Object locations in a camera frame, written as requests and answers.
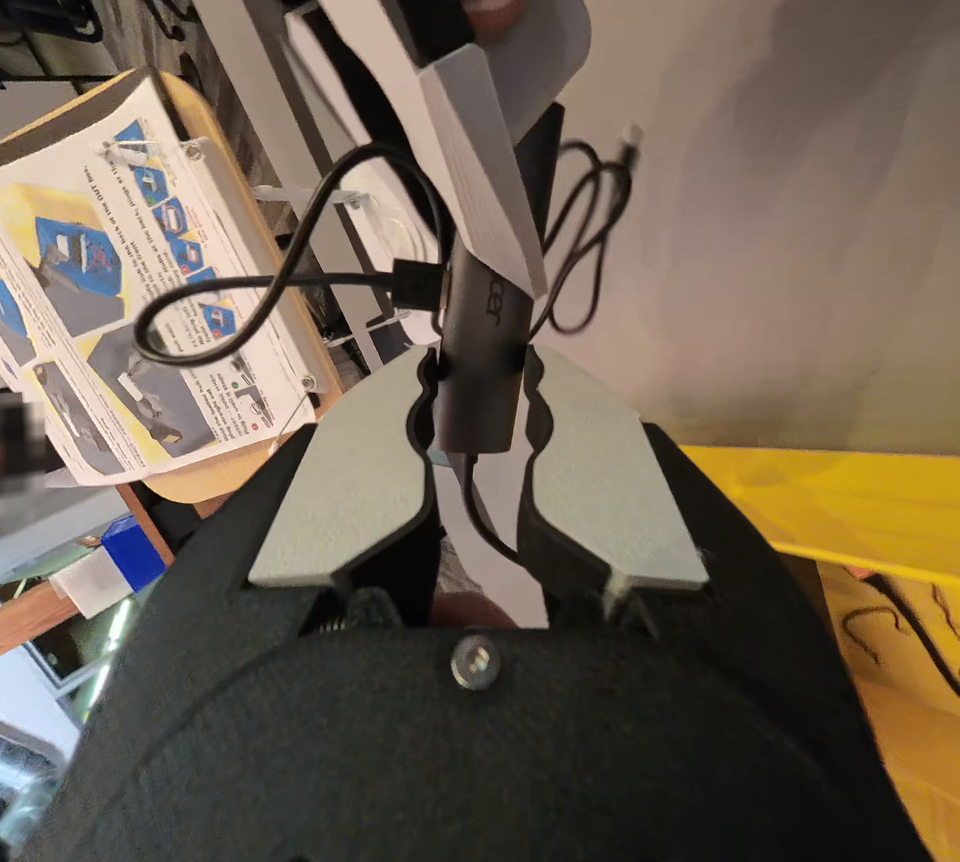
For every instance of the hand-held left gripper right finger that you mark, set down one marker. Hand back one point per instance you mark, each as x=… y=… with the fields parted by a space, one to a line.
x=615 y=494

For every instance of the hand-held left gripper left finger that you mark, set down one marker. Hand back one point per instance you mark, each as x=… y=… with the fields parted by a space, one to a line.
x=345 y=502

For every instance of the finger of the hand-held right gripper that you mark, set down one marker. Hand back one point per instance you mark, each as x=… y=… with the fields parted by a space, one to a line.
x=480 y=164

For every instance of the yellow plastic bin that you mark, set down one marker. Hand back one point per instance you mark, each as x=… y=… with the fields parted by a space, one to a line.
x=862 y=502

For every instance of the blue white small box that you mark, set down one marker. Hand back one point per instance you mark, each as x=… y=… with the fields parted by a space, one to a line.
x=127 y=554

